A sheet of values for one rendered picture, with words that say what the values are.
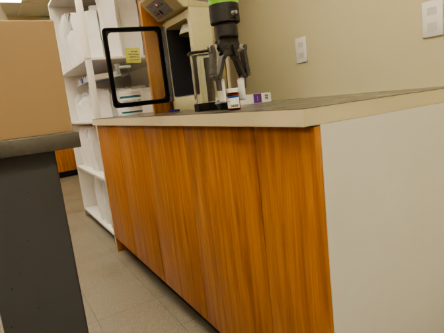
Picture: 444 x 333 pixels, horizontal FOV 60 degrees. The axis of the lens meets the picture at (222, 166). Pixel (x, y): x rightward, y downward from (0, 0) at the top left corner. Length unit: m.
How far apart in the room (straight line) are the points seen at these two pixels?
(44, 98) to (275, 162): 0.61
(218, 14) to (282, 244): 0.69
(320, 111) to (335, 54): 0.91
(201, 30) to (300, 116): 1.16
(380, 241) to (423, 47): 0.73
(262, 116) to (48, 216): 0.62
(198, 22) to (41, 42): 0.98
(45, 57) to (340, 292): 0.94
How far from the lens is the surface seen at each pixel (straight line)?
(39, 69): 1.11
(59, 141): 1.04
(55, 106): 1.11
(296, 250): 1.03
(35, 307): 1.20
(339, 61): 1.77
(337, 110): 0.93
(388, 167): 1.08
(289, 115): 0.89
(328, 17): 1.82
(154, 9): 2.13
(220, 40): 1.24
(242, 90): 1.27
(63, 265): 1.17
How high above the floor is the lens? 0.98
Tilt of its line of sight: 10 degrees down
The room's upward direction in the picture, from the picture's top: 6 degrees counter-clockwise
